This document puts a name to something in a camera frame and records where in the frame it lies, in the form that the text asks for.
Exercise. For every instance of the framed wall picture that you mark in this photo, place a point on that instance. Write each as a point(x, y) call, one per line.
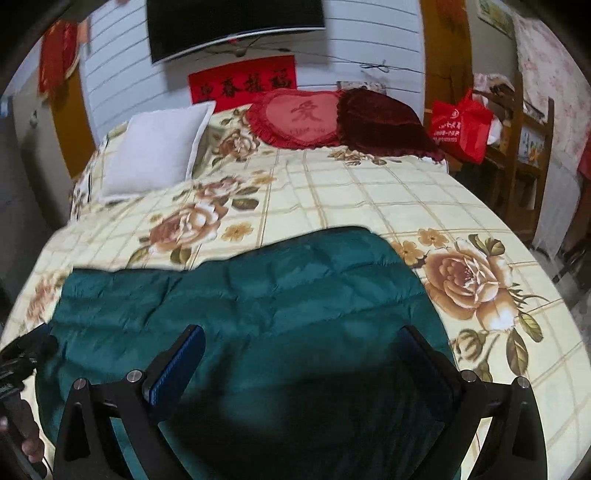
point(496, 14)

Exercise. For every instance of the red fringed wall hanging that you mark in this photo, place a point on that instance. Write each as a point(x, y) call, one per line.
point(57, 55)

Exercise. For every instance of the brown wooden door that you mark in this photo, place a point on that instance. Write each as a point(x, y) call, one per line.
point(445, 55)
point(71, 129)

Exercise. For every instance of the white pillow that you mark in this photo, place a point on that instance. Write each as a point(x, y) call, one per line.
point(152, 154)

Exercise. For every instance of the black wall television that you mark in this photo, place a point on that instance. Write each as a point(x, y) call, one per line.
point(231, 23)

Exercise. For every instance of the red plastic bag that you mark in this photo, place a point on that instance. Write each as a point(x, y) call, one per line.
point(459, 127)

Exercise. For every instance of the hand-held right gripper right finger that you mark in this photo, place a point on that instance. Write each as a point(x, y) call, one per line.
point(429, 374)

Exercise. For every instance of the dark red velvet pillow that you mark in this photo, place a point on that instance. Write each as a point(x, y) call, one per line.
point(383, 122)

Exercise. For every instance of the floral pink curtain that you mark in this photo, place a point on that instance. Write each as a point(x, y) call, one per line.
point(554, 83)

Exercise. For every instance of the red heart-shaped pillow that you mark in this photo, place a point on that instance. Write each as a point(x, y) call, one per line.
point(298, 117)

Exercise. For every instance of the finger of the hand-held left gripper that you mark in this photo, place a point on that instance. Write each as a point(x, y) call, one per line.
point(42, 344)

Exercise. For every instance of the person's left hand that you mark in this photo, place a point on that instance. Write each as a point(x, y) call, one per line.
point(30, 450)

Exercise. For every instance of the red cloth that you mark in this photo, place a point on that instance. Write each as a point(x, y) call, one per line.
point(585, 159)

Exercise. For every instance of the wooden shelf rack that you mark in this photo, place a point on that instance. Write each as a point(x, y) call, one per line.
point(512, 161)

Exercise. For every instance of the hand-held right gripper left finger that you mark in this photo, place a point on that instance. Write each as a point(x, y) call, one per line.
point(178, 371)

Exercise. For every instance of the bed with floral sheet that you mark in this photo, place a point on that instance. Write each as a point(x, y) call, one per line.
point(351, 194)

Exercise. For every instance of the red wall banner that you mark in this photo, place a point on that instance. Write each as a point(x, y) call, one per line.
point(231, 83)

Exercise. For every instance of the green puffer jacket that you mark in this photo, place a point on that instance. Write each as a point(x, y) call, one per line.
point(258, 314)

